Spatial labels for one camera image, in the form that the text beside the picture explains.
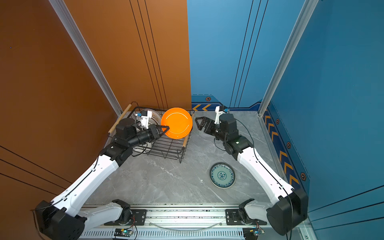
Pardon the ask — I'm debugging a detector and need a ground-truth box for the circuit board right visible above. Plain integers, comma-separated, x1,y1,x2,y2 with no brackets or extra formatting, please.
243,228,265,240

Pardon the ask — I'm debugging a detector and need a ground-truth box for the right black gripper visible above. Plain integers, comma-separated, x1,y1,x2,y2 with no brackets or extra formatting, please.
195,117,228,144

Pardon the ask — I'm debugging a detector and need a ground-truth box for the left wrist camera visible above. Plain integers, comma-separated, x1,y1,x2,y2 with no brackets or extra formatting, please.
135,110,153,129

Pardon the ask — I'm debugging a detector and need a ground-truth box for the green circuit board left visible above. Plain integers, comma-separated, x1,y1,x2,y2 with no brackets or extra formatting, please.
114,228,134,239

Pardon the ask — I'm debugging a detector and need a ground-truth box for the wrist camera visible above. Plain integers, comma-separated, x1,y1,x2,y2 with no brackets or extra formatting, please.
215,106,229,125
135,110,153,129

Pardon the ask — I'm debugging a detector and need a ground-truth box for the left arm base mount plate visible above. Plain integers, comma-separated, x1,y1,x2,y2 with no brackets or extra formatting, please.
104,209,147,226

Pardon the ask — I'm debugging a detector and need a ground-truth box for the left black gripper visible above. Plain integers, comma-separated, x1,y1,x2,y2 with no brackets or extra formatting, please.
127,125,169,151

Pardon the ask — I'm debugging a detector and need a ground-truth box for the black wire dish rack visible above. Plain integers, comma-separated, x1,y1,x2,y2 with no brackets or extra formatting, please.
101,104,191,165

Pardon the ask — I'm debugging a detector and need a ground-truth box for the white plate orange sunburst pattern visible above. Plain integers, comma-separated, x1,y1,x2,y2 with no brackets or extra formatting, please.
140,108,162,125

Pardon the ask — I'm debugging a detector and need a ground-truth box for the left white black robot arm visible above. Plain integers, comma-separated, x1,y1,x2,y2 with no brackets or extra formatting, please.
32,118,170,240

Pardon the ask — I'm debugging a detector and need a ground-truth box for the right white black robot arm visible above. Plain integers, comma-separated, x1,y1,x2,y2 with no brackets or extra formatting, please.
195,112,309,236

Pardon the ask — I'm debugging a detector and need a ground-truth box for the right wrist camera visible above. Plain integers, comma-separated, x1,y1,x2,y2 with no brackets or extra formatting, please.
215,106,229,125

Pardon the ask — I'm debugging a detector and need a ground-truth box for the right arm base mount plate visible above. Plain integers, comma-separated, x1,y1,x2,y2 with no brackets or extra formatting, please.
225,209,267,226

